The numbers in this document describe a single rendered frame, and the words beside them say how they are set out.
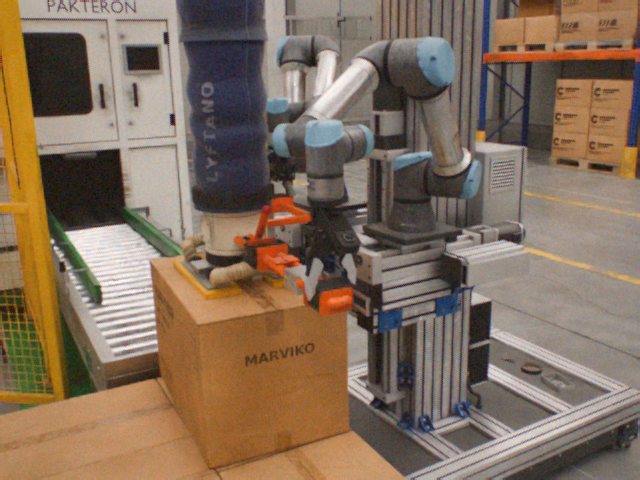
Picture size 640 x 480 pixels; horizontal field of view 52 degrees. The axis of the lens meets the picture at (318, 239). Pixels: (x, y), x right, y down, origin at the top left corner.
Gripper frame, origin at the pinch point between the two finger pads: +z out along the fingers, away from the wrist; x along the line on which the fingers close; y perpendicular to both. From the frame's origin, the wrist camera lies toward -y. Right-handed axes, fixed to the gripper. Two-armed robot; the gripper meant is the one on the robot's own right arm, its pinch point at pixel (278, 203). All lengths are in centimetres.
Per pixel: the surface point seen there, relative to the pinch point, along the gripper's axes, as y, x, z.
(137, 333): -38, -45, 53
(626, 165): -383, 643, 84
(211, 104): 38, -33, -36
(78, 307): -66, -62, 48
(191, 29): 35, -36, -54
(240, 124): 40, -26, -30
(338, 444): 65, -12, 54
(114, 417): 21, -63, 54
